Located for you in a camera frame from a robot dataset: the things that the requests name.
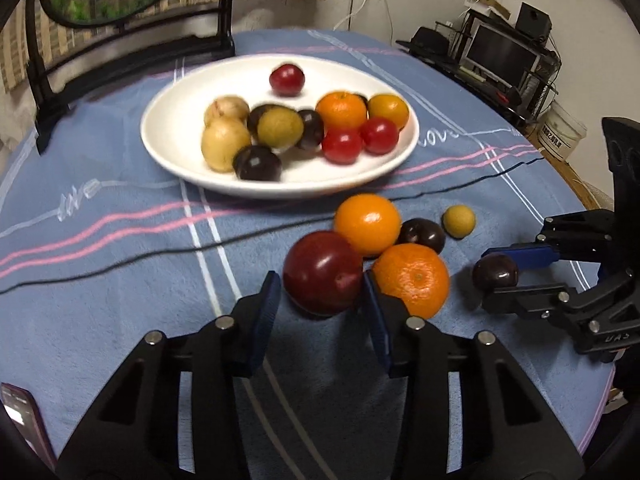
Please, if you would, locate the small green-yellow fruit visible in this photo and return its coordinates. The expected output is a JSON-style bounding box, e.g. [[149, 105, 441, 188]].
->
[[442, 204, 476, 240]]

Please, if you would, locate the small yellow-brown fruit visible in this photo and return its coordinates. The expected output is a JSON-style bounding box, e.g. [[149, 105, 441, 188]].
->
[[201, 116, 252, 174]]

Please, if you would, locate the dark passion fruit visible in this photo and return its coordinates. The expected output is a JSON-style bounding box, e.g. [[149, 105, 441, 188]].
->
[[296, 108, 324, 152]]

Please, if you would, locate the textured orange mandarin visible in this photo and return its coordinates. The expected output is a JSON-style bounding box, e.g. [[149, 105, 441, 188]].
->
[[314, 91, 368, 129]]

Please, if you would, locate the rough orange on table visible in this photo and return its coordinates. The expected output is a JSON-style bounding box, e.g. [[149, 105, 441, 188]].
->
[[371, 244, 450, 318]]

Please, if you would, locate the dark plum on table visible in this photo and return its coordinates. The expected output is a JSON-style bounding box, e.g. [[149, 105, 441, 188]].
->
[[396, 218, 446, 254]]

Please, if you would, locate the smooth orange on table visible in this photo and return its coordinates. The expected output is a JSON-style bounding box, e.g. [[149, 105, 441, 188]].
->
[[333, 194, 402, 258]]

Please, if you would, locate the white plastic bucket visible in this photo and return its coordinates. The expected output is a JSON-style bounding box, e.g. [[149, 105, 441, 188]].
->
[[537, 101, 588, 162]]

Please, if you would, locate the dark plum front plate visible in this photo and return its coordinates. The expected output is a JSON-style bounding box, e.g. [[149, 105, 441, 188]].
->
[[232, 145, 282, 182]]

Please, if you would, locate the red plum front left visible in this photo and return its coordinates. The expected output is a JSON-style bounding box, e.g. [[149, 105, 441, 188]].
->
[[321, 129, 363, 165]]

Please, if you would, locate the blue striped tablecloth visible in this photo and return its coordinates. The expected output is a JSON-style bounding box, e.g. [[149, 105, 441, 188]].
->
[[1, 30, 615, 479]]

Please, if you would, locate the red plum front right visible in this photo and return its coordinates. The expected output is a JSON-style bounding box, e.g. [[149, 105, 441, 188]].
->
[[359, 117, 399, 155]]

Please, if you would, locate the green-yellow fruit on plate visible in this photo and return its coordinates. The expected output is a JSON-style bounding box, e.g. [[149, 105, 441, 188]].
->
[[257, 106, 305, 150]]

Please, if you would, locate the smooth orange on plate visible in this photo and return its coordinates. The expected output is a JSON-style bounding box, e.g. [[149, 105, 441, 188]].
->
[[368, 93, 410, 130]]

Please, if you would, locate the yellow fruit on plate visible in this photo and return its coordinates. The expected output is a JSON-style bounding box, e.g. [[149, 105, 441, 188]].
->
[[204, 96, 250, 127]]

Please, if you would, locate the white round plate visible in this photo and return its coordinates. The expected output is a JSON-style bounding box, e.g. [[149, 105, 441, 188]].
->
[[140, 53, 420, 200]]

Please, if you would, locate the black computer monitor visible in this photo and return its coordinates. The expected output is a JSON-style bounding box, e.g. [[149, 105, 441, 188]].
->
[[461, 23, 540, 89]]

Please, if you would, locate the black speaker box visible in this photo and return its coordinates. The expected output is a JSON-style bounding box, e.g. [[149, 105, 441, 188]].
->
[[515, 2, 552, 46]]

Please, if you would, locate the red plum far plate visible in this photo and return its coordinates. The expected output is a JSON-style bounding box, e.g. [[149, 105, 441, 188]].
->
[[269, 63, 306, 96]]

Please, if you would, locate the smartphone on table edge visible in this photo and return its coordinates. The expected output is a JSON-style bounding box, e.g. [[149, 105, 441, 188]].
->
[[1, 382, 56, 471]]

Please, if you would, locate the black cable on table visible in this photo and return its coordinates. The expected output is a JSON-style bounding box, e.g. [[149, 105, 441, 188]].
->
[[0, 156, 547, 297]]

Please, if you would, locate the white power cable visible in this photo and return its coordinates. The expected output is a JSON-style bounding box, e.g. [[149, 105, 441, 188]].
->
[[332, 0, 377, 32]]

